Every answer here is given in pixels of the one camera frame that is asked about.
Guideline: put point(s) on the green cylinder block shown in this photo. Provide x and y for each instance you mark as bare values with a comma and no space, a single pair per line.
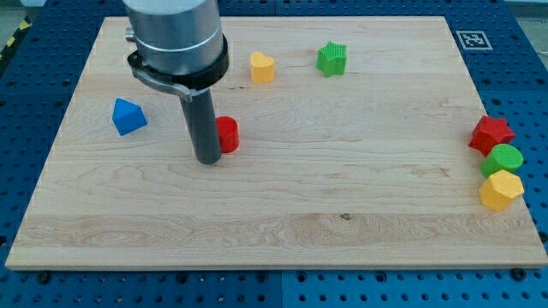
501,157

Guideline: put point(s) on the red star block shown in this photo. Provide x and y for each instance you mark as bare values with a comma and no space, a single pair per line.
489,132

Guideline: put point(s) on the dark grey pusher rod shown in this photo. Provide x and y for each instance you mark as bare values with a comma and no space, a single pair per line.
202,127

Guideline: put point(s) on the yellow hexagon block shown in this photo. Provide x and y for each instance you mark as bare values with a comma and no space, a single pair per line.
500,189

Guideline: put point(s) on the wooden board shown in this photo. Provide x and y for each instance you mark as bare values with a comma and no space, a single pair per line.
370,170

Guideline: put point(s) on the red cylinder block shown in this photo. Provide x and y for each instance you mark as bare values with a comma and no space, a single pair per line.
228,133

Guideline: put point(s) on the green star block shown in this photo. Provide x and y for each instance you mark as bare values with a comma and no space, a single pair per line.
331,59

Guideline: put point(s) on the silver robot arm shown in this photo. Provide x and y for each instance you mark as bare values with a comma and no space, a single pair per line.
176,37

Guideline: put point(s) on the blue pentagon block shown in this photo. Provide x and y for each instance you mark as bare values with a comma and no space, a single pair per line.
127,117

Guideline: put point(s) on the yellow heart block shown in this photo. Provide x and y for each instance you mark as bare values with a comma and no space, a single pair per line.
262,68

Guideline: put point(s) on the white fiducial marker tag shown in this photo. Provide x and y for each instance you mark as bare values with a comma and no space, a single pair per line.
473,40

